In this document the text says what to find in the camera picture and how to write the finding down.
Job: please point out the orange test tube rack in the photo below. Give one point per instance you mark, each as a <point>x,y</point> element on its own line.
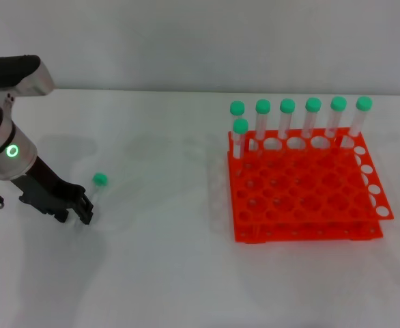
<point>299,194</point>

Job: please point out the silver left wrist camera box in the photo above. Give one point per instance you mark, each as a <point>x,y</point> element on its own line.
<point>19,77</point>

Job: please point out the clear test tube green cap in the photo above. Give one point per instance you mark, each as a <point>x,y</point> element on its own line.
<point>338,103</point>
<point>100,179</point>
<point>287,106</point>
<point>241,125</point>
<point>237,108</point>
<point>313,104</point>
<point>364,103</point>
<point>263,106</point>

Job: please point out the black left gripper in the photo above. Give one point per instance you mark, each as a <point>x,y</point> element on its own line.
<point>43,191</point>

